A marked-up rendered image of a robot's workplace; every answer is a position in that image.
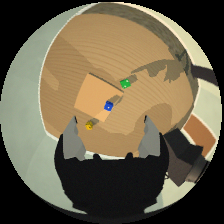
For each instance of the blue die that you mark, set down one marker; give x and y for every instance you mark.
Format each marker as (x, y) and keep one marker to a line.
(108, 106)

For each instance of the green die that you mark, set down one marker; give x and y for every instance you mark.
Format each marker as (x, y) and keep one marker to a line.
(125, 83)

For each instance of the yellow die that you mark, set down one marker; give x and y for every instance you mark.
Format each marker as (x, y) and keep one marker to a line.
(88, 125)

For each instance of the tan flat mat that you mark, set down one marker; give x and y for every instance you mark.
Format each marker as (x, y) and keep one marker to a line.
(93, 95)

